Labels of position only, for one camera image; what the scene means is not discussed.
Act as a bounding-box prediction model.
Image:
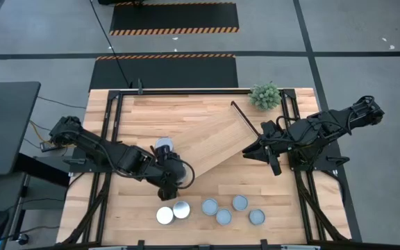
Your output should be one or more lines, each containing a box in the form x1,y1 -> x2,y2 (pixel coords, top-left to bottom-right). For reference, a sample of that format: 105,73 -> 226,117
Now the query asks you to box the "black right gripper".
242,119 -> 292,177

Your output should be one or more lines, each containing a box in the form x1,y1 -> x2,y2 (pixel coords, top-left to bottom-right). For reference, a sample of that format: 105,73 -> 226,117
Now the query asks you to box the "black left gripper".
149,144 -> 189,203

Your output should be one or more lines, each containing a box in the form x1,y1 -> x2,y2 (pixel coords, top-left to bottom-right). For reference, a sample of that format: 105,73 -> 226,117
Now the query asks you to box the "peaches tin can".
154,135 -> 175,151

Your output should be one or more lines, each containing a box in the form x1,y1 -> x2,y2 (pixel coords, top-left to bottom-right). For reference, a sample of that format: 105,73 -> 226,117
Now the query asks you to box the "tall silver-lidded tin can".
172,200 -> 192,219

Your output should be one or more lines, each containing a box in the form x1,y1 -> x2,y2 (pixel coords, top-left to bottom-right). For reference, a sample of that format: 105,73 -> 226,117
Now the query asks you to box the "mixed vegetables tin can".
156,206 -> 175,226

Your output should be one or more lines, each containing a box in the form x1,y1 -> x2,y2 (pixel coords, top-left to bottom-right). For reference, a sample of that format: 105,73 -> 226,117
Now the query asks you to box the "green peas tin can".
201,197 -> 219,217

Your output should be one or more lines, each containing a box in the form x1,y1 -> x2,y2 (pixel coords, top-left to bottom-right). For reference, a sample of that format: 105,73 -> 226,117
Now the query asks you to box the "green tuna fish tin can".
231,194 -> 249,213

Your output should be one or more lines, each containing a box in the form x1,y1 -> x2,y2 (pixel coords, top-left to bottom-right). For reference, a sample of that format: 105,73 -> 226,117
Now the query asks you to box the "red tomato tin can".
215,208 -> 233,226

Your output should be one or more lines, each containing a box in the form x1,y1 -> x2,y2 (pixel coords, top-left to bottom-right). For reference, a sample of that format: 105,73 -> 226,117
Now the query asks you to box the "wooden shelf with black legs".
150,99 -> 264,191

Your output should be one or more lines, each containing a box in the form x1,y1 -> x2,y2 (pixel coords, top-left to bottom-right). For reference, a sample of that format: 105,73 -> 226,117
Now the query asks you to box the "green plant in white pot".
248,81 -> 283,111

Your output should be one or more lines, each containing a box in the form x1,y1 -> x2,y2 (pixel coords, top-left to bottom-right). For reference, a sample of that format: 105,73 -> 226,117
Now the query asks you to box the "short grey-lidded tin can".
248,208 -> 266,226

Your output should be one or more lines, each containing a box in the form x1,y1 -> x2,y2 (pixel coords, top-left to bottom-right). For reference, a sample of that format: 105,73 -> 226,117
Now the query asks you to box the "light grey table clamp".
87,245 -> 128,250
281,244 -> 322,250

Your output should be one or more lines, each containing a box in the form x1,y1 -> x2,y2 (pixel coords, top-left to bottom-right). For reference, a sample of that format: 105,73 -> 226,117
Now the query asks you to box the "black hazard-striped floor mat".
108,1 -> 240,37
88,53 -> 240,90

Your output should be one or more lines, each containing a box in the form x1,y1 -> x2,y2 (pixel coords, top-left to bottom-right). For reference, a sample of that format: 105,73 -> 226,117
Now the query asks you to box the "black power adapter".
40,141 -> 60,153

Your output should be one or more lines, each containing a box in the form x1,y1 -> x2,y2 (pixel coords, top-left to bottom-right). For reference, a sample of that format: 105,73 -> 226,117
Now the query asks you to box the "black desk leg beam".
14,152 -> 71,188

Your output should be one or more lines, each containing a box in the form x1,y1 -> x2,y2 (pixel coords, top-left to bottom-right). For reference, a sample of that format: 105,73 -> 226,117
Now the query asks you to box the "black desk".
0,81 -> 42,178

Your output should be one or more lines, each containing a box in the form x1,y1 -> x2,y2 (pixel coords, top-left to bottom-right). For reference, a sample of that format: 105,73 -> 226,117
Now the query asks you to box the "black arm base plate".
68,145 -> 120,174
287,140 -> 351,172

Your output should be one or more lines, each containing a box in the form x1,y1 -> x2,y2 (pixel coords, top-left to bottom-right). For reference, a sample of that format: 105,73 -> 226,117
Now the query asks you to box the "black aluminium rig frame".
56,87 -> 363,250

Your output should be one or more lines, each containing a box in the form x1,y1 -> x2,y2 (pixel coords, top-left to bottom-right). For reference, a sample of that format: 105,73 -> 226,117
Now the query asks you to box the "grey cable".
36,95 -> 88,110

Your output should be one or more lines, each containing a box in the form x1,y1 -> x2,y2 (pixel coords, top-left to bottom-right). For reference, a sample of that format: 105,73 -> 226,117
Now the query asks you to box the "black floor cable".
88,0 -> 133,88
7,197 -> 65,213
0,225 -> 61,248

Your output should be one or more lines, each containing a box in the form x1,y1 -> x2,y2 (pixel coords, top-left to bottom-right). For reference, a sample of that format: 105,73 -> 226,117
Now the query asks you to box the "yellow cable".
28,119 -> 53,145

